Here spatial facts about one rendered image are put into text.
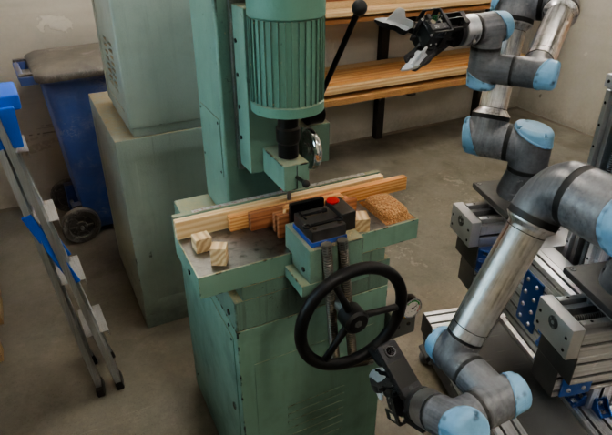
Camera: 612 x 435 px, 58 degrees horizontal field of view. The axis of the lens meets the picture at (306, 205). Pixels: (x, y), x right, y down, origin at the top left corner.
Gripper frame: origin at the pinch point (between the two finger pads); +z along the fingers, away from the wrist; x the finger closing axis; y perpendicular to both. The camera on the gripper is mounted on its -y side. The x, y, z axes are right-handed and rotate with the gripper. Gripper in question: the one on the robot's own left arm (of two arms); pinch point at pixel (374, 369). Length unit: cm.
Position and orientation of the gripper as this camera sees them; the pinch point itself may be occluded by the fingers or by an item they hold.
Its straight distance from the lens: 132.5
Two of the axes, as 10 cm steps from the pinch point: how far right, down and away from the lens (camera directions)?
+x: 9.0, -2.7, 3.4
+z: -3.4, 0.3, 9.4
